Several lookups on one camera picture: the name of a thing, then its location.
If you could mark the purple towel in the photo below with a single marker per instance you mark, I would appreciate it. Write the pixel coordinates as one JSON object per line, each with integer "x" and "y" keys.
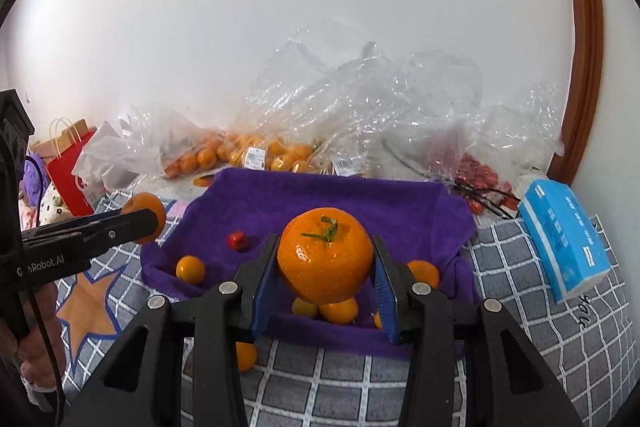
{"x": 325, "y": 197}

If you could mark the large orange with green stem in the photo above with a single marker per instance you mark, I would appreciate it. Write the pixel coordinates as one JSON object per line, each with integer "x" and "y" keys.
{"x": 320, "y": 267}

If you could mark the pile of red cherry tomatoes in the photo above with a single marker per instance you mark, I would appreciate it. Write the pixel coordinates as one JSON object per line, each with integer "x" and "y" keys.
{"x": 480, "y": 174}

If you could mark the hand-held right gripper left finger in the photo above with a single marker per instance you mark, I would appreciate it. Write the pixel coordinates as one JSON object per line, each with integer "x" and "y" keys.
{"x": 262, "y": 302}

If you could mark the person's left hand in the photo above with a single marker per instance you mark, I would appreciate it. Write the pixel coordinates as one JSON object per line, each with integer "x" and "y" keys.
{"x": 42, "y": 307}

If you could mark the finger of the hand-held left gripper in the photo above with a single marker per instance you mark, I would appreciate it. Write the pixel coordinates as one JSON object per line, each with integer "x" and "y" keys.
{"x": 120, "y": 229}
{"x": 75, "y": 223}

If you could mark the small yellowish kumquat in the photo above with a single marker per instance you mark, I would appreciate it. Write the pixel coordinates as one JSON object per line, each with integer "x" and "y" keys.
{"x": 305, "y": 307}

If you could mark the loose small orange fruit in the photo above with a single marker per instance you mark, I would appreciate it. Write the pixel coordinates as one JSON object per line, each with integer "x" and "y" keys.
{"x": 204, "y": 181}

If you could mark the clear plastic bag of kumquats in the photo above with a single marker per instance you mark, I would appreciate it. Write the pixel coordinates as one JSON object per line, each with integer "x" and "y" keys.
{"x": 280, "y": 97}

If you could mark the white plastic bag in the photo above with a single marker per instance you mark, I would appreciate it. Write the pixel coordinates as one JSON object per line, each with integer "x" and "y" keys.
{"x": 100, "y": 162}

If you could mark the pile of bagged tangerines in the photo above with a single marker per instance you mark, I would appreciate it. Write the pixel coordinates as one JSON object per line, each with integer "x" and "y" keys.
{"x": 192, "y": 162}

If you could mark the pile of bagged kumquats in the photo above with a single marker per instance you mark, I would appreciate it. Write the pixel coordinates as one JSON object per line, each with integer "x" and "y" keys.
{"x": 285, "y": 157}

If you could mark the red paper bag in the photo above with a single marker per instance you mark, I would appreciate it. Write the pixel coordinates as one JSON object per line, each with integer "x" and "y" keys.
{"x": 65, "y": 182}

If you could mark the grey checkered star mat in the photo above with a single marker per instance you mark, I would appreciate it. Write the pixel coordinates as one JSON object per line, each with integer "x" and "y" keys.
{"x": 525, "y": 347}

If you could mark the clear plastic bag of tomatoes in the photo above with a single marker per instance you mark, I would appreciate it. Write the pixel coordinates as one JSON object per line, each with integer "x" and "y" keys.
{"x": 520, "y": 132}

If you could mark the red cherry tomato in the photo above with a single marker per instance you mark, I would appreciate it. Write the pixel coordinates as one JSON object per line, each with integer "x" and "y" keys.
{"x": 236, "y": 240}

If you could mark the blue tissue pack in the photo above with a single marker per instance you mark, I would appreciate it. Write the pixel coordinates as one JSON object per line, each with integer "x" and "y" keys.
{"x": 565, "y": 237}

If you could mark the purple plush toy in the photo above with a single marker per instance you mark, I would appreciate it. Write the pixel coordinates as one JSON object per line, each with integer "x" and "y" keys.
{"x": 35, "y": 181}

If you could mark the dark orange tangerine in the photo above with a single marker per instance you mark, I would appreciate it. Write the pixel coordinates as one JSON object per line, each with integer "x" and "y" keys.
{"x": 147, "y": 207}

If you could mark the large crumpled clear plastic bag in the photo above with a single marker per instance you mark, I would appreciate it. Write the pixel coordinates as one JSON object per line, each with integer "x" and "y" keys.
{"x": 400, "y": 107}

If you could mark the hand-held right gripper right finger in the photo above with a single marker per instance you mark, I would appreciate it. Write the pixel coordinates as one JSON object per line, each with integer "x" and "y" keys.
{"x": 382, "y": 302}

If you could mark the brown wooden door frame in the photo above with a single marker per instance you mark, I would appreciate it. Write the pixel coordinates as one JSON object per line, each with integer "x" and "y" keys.
{"x": 585, "y": 57}

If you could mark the clear plastic bag of tangerines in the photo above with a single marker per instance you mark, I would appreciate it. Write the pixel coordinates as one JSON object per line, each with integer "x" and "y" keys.
{"x": 150, "y": 132}

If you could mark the brown kraft paper bag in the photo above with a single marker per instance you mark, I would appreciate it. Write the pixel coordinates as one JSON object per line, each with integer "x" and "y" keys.
{"x": 75, "y": 133}

